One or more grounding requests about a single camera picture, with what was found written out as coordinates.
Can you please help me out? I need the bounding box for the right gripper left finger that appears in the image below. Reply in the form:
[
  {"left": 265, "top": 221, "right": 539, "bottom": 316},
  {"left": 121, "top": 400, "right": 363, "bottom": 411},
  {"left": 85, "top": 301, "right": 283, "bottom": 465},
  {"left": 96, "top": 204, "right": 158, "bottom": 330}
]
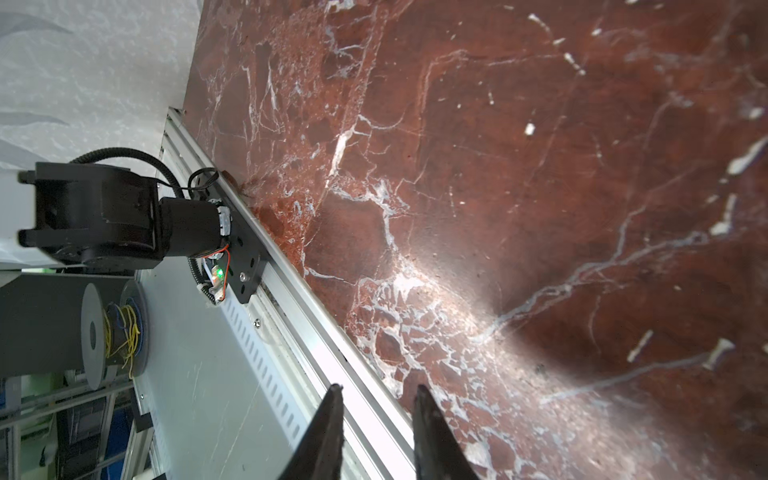
[{"left": 278, "top": 384, "right": 344, "bottom": 480}]

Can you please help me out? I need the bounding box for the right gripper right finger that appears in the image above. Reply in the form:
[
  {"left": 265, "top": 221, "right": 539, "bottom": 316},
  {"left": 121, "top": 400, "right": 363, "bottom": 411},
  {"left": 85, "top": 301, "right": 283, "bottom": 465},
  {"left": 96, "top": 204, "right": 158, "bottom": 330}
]
[{"left": 412, "top": 384, "right": 478, "bottom": 480}]

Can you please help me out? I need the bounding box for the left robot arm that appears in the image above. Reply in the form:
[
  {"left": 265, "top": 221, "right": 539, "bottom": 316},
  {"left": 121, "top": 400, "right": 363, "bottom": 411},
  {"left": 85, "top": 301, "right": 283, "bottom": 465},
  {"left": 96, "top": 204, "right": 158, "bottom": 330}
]
[{"left": 17, "top": 147, "right": 232, "bottom": 270}]

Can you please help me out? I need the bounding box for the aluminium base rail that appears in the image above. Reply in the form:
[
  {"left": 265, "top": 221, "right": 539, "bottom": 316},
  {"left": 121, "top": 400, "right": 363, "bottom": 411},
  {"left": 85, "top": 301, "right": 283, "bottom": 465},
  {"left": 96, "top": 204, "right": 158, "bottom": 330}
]
[{"left": 161, "top": 107, "right": 421, "bottom": 480}]

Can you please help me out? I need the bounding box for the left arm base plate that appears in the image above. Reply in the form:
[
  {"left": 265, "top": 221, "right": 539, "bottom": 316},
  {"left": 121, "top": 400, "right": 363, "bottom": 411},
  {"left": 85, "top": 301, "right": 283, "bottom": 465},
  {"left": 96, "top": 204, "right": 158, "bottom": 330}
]
[{"left": 201, "top": 177, "right": 269, "bottom": 304}]

